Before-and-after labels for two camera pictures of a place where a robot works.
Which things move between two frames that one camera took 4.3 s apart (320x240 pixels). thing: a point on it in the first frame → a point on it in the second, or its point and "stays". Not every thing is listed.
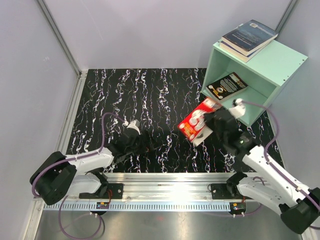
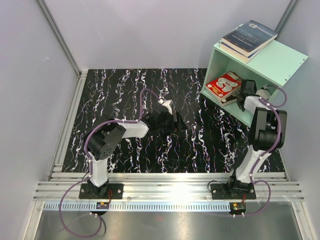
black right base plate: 220,191 stays
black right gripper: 209,118 → 242,109
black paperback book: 226,87 → 229,100
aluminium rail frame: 164,187 stays
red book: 194,126 → 224,85
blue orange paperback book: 239,54 stays
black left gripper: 146,147 → 173,125
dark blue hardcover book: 249,36 stays
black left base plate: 114,191 stays
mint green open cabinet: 267,75 stays
